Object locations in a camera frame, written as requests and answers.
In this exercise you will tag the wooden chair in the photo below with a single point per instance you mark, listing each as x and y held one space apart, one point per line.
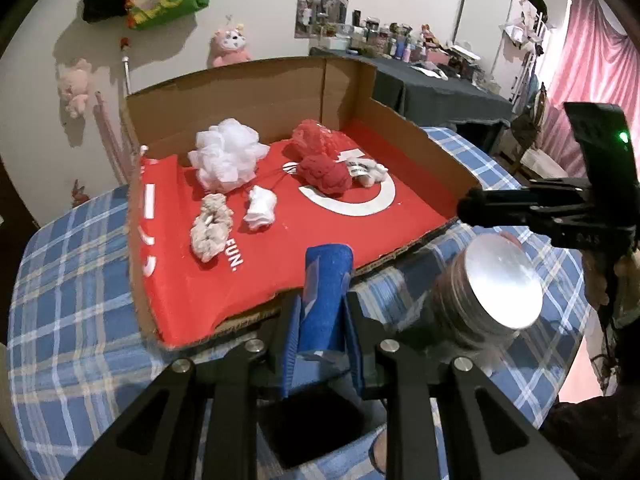
530 120

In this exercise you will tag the black square tin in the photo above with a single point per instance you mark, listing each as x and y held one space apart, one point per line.
310 425

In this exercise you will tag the small red toy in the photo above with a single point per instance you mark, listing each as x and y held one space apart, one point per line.
78 193

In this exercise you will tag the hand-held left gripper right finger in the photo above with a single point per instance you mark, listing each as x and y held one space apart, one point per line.
354 345

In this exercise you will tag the white mesh pouf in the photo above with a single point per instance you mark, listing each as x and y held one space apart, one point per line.
227 152

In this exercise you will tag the brown round disc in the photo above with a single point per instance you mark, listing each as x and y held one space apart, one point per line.
378 452

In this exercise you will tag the person's dark clothing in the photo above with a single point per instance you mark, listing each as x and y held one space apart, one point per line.
600 435

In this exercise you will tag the small white cloth piece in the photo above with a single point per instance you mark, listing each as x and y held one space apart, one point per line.
370 170

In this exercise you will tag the light pink plush toy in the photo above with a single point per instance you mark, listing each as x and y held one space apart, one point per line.
75 85

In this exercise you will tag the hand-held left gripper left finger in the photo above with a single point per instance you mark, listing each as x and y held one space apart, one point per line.
291 350

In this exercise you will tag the pink plush toy white face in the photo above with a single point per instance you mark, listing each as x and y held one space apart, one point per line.
230 47

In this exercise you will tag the person's right hand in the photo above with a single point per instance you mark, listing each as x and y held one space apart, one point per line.
595 282

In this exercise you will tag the silver round tin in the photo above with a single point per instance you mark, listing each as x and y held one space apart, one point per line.
500 285

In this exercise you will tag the blue bandage roll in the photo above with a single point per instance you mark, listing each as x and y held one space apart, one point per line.
325 295

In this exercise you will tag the red-tipped rod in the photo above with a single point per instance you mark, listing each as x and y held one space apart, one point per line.
126 65

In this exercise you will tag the beige scrunchie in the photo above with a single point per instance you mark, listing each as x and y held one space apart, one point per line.
212 227

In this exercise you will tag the dark covered side table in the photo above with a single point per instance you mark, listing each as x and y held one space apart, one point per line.
430 95

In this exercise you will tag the red mesh pouf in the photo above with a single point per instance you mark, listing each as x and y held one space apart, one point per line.
310 135

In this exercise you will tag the cardboard box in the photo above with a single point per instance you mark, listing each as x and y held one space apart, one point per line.
250 95

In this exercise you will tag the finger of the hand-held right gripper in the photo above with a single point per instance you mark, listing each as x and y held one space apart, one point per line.
495 206

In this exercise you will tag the blue plaid tablecloth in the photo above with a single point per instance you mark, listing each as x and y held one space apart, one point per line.
75 285

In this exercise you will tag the red yarn ball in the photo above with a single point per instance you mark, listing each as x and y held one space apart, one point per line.
325 175

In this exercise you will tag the cluster of bottles and figurines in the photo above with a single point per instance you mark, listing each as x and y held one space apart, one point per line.
400 40

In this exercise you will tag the pink curtain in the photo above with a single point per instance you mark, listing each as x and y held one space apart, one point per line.
590 60

